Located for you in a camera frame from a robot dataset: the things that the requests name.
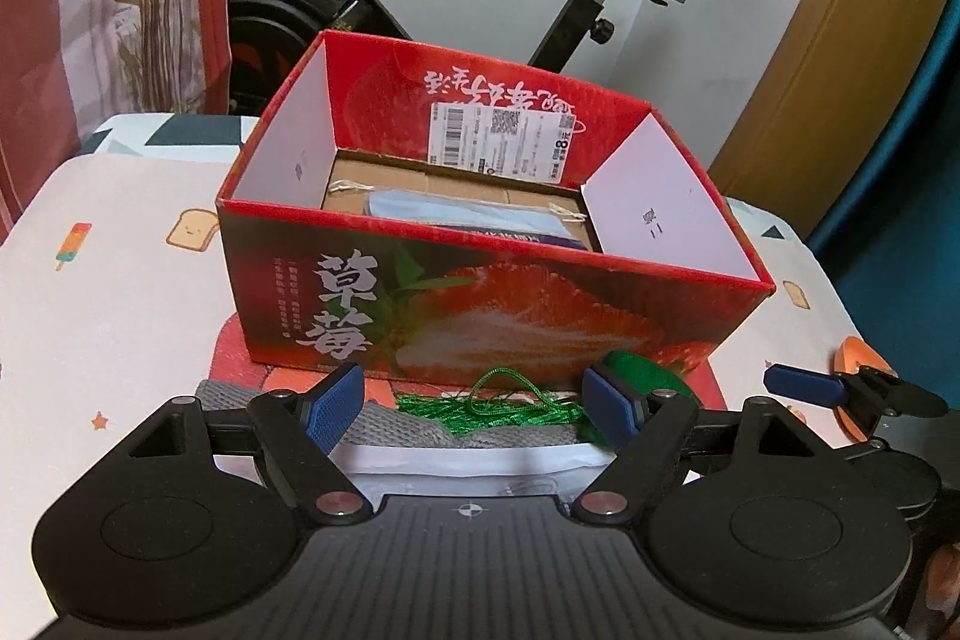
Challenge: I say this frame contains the green tassel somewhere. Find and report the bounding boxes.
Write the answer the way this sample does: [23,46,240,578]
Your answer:
[394,368,595,421]

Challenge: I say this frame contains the grey woven cloth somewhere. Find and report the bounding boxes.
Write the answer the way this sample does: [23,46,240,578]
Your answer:
[195,377,595,455]

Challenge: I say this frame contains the red strawberry print box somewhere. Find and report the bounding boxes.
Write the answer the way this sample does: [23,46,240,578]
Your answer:
[215,29,775,386]

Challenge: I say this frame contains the purple packet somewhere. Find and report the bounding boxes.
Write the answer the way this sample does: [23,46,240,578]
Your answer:
[442,224,595,253]

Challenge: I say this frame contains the blue fabric panel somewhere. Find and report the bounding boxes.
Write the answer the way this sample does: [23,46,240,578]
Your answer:
[806,0,960,435]

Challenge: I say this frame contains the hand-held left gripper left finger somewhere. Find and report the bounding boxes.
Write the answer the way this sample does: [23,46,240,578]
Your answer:
[120,362,372,527]

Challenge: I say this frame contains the blue face mask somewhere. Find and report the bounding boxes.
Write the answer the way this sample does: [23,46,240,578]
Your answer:
[364,188,591,238]

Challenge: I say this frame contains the brown cardboard box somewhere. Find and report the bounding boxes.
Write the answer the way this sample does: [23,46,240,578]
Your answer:
[321,149,605,253]

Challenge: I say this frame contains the green cloth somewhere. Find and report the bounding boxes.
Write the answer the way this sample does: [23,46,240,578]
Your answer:
[598,349,695,402]

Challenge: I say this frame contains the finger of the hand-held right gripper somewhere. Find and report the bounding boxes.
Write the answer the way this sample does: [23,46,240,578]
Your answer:
[763,364,947,431]

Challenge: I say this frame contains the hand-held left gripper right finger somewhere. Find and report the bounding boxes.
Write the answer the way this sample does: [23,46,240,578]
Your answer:
[570,364,826,527]

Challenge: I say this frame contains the wooden door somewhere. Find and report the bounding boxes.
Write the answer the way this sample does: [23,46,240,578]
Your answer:
[708,0,955,245]

